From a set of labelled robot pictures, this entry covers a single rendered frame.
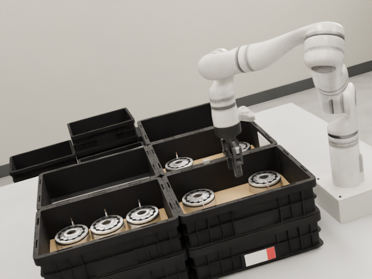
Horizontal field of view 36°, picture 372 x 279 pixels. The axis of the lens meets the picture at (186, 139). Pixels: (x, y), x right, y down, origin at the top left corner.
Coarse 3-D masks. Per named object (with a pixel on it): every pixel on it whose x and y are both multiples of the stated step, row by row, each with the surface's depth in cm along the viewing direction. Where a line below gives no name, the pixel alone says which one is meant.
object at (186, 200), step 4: (192, 192) 181; (204, 192) 179; (208, 192) 179; (212, 192) 178; (184, 196) 179; (188, 196) 179; (208, 196) 176; (212, 196) 176; (184, 200) 177; (188, 200) 176; (192, 200) 176; (196, 200) 175; (200, 200) 174; (204, 200) 175; (208, 200) 174; (188, 204) 174; (192, 204) 173; (196, 204) 173; (200, 204) 173
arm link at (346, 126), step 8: (352, 88) 168; (344, 96) 167; (352, 96) 167; (336, 104) 169; (344, 104) 168; (352, 104) 168; (336, 112) 171; (344, 112) 171; (352, 112) 169; (336, 120) 177; (344, 120) 172; (352, 120) 170; (328, 128) 175; (336, 128) 173; (344, 128) 171; (352, 128) 171; (336, 136) 173; (344, 136) 172
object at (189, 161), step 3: (174, 159) 208; (186, 159) 206; (189, 159) 206; (192, 159) 205; (168, 162) 207; (171, 162) 206; (186, 162) 204; (189, 162) 204; (192, 162) 203; (168, 165) 205; (171, 165) 204; (183, 165) 202; (186, 165) 202; (189, 165) 201; (168, 168) 202; (171, 168) 201; (174, 168) 201; (177, 168) 200
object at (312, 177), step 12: (276, 144) 185; (288, 156) 175; (192, 168) 181; (300, 168) 166; (312, 180) 158; (168, 192) 169; (264, 192) 157; (276, 192) 157; (288, 192) 158; (228, 204) 155; (240, 204) 156; (252, 204) 156; (180, 216) 154; (192, 216) 154; (204, 216) 154
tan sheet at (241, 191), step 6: (282, 180) 183; (240, 186) 185; (246, 186) 184; (216, 192) 185; (222, 192) 184; (228, 192) 183; (234, 192) 182; (240, 192) 181; (246, 192) 180; (216, 198) 181; (222, 198) 180; (228, 198) 179; (234, 198) 178; (180, 204) 182; (216, 204) 177
